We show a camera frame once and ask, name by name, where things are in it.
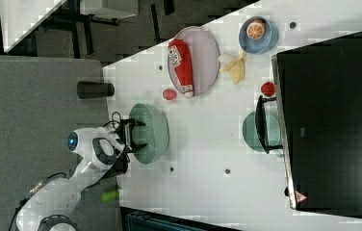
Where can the peeled toy banana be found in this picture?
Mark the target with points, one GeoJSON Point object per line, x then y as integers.
{"type": "Point", "coordinates": [235, 66]}

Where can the green ladle handle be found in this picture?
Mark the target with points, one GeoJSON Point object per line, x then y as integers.
{"type": "Point", "coordinates": [109, 196]}

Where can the small red strawberry toy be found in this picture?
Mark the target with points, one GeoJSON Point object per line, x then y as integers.
{"type": "Point", "coordinates": [268, 89]}

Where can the mint green plastic strainer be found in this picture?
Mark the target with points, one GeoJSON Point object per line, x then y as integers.
{"type": "Point", "coordinates": [154, 135]}

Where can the red ketchup bottle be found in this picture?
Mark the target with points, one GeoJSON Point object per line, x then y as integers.
{"type": "Point", "coordinates": [180, 58]}

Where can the black toaster oven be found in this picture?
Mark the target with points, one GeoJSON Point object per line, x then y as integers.
{"type": "Point", "coordinates": [318, 93]}

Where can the white side table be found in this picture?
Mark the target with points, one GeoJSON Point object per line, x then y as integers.
{"type": "Point", "coordinates": [19, 18]}

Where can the orange slice toy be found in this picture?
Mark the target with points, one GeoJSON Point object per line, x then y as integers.
{"type": "Point", "coordinates": [256, 29]}

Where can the blue metal frame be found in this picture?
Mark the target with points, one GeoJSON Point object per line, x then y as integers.
{"type": "Point", "coordinates": [138, 220]}

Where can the grey oval plate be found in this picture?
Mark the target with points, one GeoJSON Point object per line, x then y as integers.
{"type": "Point", "coordinates": [204, 54]}

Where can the black cylinder cup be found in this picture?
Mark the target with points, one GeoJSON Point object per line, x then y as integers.
{"type": "Point", "coordinates": [88, 90]}

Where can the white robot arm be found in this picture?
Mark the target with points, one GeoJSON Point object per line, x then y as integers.
{"type": "Point", "coordinates": [49, 205]}

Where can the small mint green bowl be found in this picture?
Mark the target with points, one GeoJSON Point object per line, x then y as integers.
{"type": "Point", "coordinates": [250, 133]}

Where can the blue cup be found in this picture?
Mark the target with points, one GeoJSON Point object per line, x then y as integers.
{"type": "Point", "coordinates": [259, 46]}

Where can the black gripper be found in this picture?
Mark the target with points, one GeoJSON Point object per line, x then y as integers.
{"type": "Point", "coordinates": [123, 130]}

